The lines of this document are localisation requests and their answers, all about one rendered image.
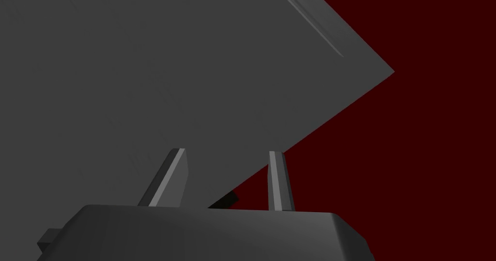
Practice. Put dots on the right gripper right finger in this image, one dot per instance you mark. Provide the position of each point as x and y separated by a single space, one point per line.
279 183

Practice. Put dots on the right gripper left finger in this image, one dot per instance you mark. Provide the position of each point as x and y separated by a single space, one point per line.
170 179

